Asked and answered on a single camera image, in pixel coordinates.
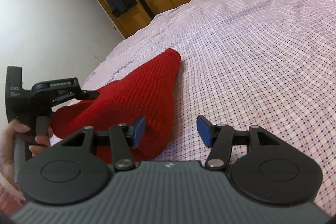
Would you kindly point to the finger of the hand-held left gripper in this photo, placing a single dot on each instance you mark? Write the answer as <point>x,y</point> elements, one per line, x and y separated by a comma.
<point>86,95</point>

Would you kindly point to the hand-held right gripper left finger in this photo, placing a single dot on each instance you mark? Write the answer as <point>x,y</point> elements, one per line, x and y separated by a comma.
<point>139,132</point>

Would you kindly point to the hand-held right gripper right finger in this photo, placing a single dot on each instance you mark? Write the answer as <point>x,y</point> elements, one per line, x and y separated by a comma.
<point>203,130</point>

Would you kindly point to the red knit sweater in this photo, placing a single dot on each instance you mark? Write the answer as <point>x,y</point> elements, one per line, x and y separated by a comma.
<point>136,87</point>

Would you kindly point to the person's left hand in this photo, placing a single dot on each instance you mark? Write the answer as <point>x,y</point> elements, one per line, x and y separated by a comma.
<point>6,150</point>

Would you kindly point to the checkered bed sheet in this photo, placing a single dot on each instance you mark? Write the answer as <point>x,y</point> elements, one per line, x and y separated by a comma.
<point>249,56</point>

